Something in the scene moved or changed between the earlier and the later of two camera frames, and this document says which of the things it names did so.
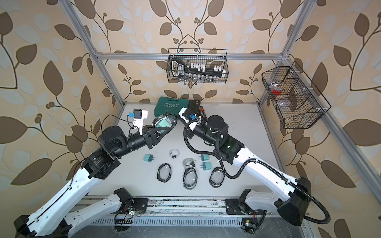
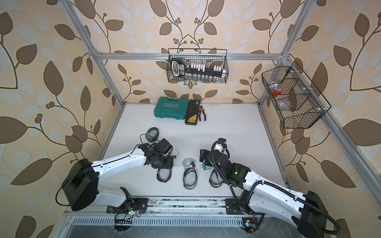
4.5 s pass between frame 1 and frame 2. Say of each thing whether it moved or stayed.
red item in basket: stayed
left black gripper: moved
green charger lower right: stayed
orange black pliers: stayed
